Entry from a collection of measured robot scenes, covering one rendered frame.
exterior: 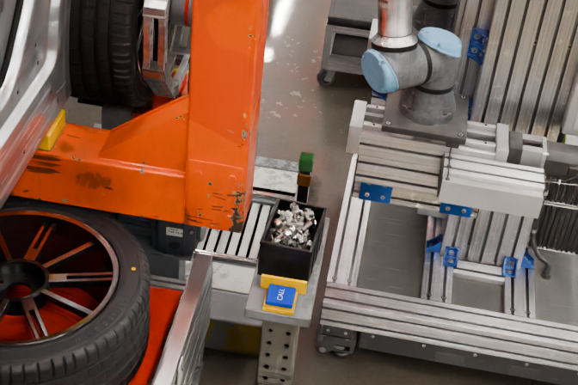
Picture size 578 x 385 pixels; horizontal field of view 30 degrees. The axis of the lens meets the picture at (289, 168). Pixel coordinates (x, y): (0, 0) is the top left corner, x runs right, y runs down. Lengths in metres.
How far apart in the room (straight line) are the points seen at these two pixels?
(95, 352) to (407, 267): 1.13
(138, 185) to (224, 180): 0.24
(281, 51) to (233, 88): 2.14
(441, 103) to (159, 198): 0.78
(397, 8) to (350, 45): 1.99
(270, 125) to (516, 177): 1.59
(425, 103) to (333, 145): 1.37
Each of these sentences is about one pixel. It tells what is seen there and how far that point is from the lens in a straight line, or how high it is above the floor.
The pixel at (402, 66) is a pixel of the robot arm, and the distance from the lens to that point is 2.71.
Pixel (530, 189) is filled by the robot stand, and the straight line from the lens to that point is 2.87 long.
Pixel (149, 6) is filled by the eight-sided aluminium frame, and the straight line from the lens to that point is 2.98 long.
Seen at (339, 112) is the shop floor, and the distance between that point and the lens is 4.38.
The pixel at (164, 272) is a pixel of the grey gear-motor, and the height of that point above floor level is 0.16.
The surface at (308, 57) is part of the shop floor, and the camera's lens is 4.73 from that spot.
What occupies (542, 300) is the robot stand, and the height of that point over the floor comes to 0.21.
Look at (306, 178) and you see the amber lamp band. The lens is 2.97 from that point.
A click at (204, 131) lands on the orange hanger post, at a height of 0.83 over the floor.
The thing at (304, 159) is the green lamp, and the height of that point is 0.66.
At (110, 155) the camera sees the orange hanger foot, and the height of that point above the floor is 0.69.
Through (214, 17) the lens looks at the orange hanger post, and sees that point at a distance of 2.54.
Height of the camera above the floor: 2.35
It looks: 36 degrees down
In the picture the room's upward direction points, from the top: 6 degrees clockwise
